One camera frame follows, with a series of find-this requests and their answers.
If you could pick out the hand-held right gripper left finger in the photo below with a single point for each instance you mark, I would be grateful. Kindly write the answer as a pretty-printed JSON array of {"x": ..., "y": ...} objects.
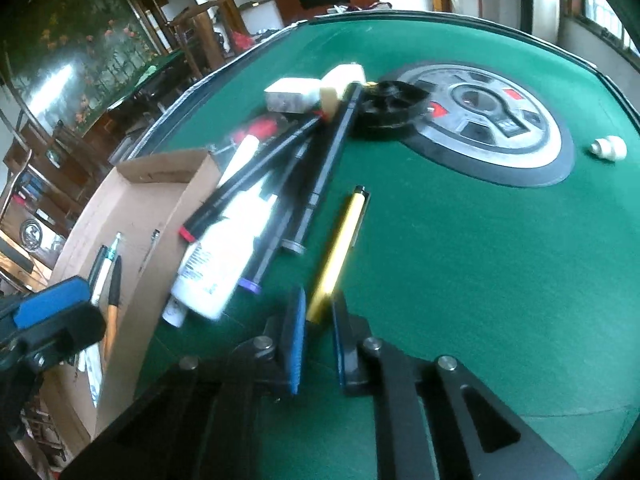
[{"x": 296, "y": 340}]

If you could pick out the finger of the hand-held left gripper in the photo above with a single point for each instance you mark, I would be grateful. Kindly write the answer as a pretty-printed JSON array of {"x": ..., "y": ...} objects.
[{"x": 50, "y": 302}]

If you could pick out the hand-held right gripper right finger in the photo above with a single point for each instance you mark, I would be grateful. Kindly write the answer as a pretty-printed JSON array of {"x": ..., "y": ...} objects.
[{"x": 341, "y": 350}]

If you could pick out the gold pen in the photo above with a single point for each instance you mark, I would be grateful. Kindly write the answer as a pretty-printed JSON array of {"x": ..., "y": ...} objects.
[{"x": 335, "y": 255}]

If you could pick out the cardboard box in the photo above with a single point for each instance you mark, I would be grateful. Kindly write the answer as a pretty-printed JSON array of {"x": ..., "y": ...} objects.
[{"x": 145, "y": 205}]

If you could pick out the black and orange pen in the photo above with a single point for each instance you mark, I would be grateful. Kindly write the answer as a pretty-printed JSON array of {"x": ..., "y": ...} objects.
[{"x": 114, "y": 290}]

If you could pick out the white and green pen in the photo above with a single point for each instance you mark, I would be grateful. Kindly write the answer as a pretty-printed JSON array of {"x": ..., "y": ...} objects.
[{"x": 107, "y": 265}]

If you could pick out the round decorative plaque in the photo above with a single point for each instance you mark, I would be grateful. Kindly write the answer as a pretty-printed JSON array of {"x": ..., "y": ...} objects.
[{"x": 32, "y": 234}]

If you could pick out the black marker purple cap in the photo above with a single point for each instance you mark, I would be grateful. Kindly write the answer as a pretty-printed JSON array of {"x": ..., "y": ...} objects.
[{"x": 272, "y": 240}]

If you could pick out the large white bottle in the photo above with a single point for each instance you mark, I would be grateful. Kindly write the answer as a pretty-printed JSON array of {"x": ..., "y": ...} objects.
[{"x": 215, "y": 265}]

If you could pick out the thin dark pen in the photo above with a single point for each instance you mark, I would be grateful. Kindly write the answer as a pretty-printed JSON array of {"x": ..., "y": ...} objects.
[{"x": 150, "y": 250}]

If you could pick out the small white tube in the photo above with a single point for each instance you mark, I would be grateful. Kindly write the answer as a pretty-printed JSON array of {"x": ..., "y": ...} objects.
[{"x": 175, "y": 312}]

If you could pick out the dark wooden chairs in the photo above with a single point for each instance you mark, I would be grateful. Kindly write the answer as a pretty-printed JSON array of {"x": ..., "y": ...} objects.
[{"x": 60, "y": 160}]

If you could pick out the black marker red cap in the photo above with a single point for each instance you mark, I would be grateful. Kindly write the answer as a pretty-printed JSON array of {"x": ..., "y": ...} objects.
[{"x": 250, "y": 177}]

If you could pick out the long black rod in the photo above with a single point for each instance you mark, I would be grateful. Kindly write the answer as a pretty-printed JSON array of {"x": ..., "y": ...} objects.
[{"x": 330, "y": 160}]

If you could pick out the red tool in clear pack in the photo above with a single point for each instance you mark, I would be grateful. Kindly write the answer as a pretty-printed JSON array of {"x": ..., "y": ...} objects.
[{"x": 260, "y": 127}]

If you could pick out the white charger plug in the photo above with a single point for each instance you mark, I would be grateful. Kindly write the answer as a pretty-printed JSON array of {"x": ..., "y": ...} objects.
[{"x": 292, "y": 96}]

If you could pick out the black plastic reel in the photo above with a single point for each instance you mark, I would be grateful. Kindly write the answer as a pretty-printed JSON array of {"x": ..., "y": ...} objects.
[{"x": 395, "y": 105}]

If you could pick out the yellow and white block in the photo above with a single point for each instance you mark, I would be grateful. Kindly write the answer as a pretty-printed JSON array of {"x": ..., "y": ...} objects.
[{"x": 340, "y": 85}]

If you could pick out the green topped side table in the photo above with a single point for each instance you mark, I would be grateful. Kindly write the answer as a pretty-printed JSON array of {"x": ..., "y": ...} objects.
[{"x": 160, "y": 67}]

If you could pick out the round table control panel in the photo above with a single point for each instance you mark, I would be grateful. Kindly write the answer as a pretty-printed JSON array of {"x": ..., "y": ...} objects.
[{"x": 500, "y": 115}]

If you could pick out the small white bottle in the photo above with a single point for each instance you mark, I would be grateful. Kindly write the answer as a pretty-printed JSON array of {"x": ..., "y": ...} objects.
[{"x": 610, "y": 149}]

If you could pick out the window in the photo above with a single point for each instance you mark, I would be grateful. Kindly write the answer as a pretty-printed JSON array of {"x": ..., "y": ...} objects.
[{"x": 600, "y": 10}]

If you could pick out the large floral wall painting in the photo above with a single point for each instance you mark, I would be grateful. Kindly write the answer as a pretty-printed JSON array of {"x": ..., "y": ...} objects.
[{"x": 75, "y": 55}]

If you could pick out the wooden chair frame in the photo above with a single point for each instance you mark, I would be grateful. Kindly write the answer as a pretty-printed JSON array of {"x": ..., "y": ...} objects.
[{"x": 200, "y": 25}]

